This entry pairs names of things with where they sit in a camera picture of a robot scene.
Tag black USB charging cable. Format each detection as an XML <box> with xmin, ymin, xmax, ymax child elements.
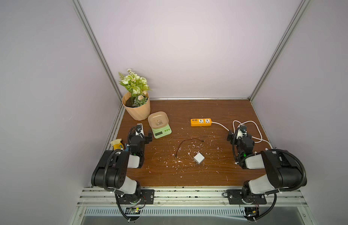
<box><xmin>175</xmin><ymin>138</ymin><xmax>205</xmax><ymax>158</ymax></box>

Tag white USB charger adapter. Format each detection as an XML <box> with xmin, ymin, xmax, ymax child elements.
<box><xmin>193</xmin><ymin>152</ymin><xmax>205</xmax><ymax>165</ymax></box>

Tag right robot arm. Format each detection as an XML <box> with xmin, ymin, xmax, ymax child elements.
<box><xmin>227</xmin><ymin>130</ymin><xmax>308</xmax><ymax>199</ymax></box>

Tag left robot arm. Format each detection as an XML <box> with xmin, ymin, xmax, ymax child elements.
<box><xmin>91</xmin><ymin>132</ymin><xmax>152</xmax><ymax>200</ymax></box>

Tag green electronic scale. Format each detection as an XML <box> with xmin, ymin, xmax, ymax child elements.
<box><xmin>152</xmin><ymin>124</ymin><xmax>172</xmax><ymax>139</ymax></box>

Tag beige panda bowl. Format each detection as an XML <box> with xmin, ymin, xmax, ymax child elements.
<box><xmin>148</xmin><ymin>111</ymin><xmax>169</xmax><ymax>129</ymax></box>

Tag peach flower pot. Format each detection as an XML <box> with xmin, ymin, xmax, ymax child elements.
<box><xmin>122</xmin><ymin>92</ymin><xmax>151</xmax><ymax>121</ymax></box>

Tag orange power strip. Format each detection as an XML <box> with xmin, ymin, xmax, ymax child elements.
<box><xmin>190</xmin><ymin>118</ymin><xmax>212</xmax><ymax>127</ymax></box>

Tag artificial green white flowers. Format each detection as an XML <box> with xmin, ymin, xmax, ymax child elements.
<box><xmin>118</xmin><ymin>68</ymin><xmax>151</xmax><ymax>107</ymax></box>

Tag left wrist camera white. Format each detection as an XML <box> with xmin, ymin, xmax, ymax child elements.
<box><xmin>135</xmin><ymin>123</ymin><xmax>144</xmax><ymax>137</ymax></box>

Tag white power strip cord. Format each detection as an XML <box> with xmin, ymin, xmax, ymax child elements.
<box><xmin>211</xmin><ymin>120</ymin><xmax>273</xmax><ymax>149</ymax></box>

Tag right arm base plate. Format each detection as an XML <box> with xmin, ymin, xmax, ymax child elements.
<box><xmin>222</xmin><ymin>189</ymin><xmax>267</xmax><ymax>205</ymax></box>

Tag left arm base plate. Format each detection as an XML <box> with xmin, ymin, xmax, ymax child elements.
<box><xmin>118</xmin><ymin>189</ymin><xmax>155</xmax><ymax>205</ymax></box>

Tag aluminium front rail frame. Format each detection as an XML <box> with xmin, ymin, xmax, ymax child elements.
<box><xmin>70</xmin><ymin>186</ymin><xmax>316</xmax><ymax>225</ymax></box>

